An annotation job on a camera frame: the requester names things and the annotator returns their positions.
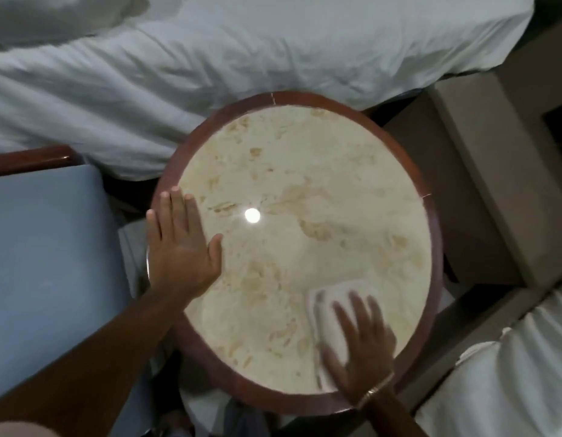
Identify person's left hand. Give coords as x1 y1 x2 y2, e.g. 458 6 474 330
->
146 186 224 302

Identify person's right hand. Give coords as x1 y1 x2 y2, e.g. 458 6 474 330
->
319 290 398 407

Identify white cleaning cloth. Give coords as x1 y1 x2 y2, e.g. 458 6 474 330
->
307 279 377 391

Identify person's left forearm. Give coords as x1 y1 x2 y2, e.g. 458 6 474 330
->
0 283 205 437

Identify person's right forearm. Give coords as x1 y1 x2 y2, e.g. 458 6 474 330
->
357 380 431 437

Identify round marble wooden-rim table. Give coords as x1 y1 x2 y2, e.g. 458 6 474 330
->
146 91 445 417

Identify wooden chair with blue cushion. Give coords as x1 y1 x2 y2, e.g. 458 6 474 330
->
0 144 155 437

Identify white bedding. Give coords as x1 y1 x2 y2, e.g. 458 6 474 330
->
415 277 562 437

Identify bed with white sheet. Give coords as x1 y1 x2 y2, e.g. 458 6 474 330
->
0 0 536 181

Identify white pillow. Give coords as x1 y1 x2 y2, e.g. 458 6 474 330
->
0 0 150 54

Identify gold bracelet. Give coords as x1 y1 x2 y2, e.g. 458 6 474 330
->
355 372 396 408

